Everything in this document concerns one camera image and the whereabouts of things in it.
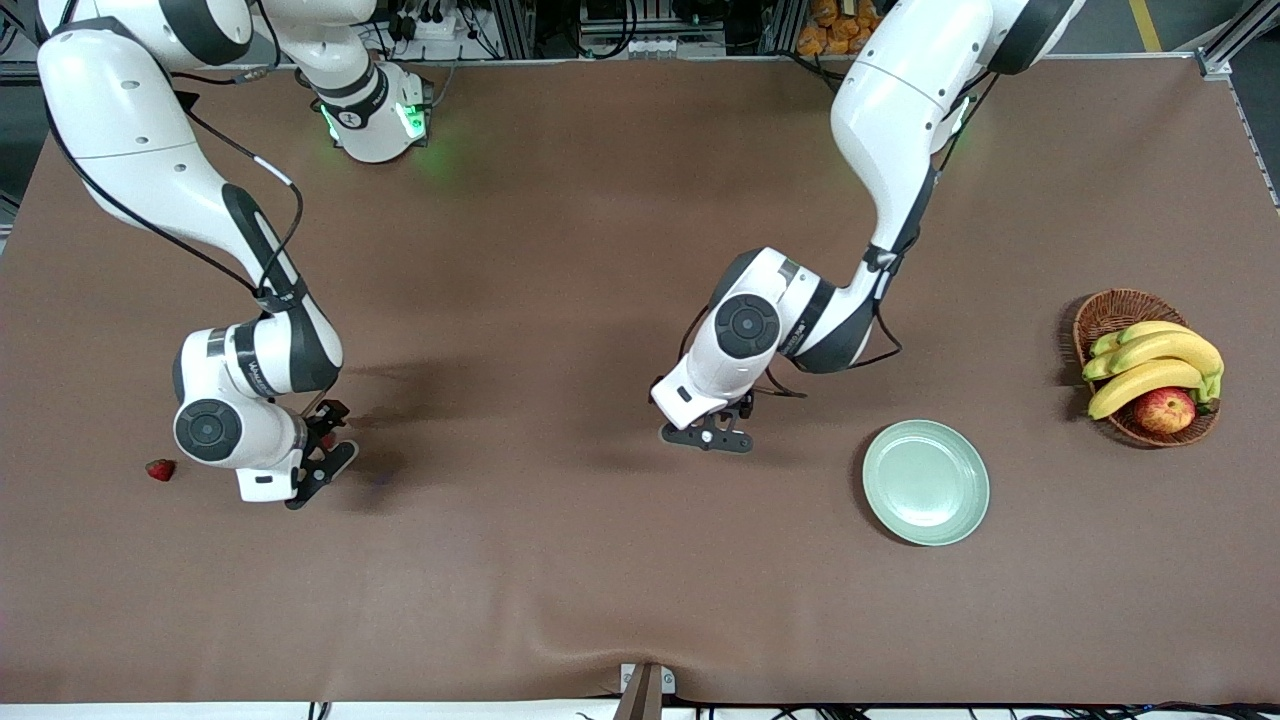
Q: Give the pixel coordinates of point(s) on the pile of orange fruits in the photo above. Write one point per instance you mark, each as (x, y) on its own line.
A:
(825, 30)

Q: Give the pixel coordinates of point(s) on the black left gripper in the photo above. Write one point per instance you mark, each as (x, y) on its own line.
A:
(742, 406)

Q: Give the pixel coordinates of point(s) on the aluminium frame post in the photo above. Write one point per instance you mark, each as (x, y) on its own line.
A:
(515, 25)
(785, 25)

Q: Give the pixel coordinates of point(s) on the red yellow apple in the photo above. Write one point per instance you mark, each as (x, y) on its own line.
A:
(1165, 410)

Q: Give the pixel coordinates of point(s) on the aluminium diagonal frame rail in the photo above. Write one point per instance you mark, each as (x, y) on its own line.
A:
(1225, 48)

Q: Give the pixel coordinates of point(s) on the yellow banana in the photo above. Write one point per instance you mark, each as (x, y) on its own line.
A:
(1150, 328)
(1095, 368)
(1102, 344)
(1140, 385)
(1170, 350)

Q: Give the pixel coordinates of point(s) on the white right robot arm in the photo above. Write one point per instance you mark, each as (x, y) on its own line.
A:
(120, 120)

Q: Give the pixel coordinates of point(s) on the pale green round plate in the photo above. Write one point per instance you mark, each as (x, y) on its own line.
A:
(925, 485)

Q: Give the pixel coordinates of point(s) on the white power strip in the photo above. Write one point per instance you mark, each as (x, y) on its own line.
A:
(440, 30)

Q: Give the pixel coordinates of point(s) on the white terminal strip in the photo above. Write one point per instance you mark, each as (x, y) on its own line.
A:
(650, 45)

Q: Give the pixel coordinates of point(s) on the grey metal table bracket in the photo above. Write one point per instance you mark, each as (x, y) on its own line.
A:
(647, 682)

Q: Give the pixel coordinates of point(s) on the brown table mat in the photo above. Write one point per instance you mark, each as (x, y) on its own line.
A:
(600, 560)

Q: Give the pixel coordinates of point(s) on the brown wicker basket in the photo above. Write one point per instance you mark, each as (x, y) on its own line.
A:
(1115, 310)

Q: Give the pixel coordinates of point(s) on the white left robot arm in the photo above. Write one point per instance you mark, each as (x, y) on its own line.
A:
(900, 100)

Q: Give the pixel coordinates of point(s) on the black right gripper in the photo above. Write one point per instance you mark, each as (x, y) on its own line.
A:
(328, 417)

